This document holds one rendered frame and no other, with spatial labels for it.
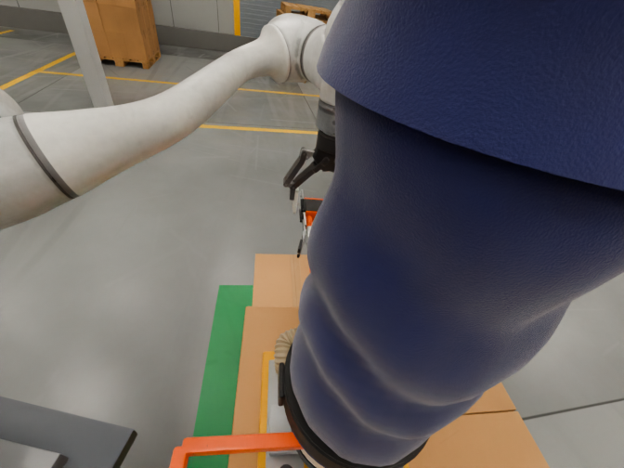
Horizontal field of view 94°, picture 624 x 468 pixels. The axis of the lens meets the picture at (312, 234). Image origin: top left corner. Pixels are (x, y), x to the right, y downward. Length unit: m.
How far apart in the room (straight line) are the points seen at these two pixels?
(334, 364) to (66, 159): 0.35
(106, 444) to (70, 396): 1.01
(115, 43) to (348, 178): 7.18
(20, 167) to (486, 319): 0.43
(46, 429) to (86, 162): 0.77
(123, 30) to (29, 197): 6.85
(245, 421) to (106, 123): 0.58
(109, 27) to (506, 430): 7.40
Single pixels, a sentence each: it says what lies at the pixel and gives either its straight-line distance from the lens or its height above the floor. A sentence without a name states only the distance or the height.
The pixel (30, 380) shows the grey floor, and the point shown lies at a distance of 2.11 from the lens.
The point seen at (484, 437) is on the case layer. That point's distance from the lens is 1.35.
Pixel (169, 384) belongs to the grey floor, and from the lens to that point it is 1.83.
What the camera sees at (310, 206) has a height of 1.09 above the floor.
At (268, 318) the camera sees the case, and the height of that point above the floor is 0.94.
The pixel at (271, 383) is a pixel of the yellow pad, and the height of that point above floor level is 0.97.
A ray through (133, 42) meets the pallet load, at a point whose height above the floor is 0.43.
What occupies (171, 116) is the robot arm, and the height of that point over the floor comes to 1.48.
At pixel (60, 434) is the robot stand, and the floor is 0.75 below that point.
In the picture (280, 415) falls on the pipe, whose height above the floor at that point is 0.99.
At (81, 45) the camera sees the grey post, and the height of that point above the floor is 1.05.
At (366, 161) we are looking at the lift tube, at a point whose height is 1.57.
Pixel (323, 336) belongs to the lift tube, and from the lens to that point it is 0.27.
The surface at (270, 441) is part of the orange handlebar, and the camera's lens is 0.57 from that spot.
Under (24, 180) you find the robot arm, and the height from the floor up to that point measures 1.45.
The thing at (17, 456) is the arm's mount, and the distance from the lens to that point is 1.01.
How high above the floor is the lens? 1.64
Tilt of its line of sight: 40 degrees down
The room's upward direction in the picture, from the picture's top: 10 degrees clockwise
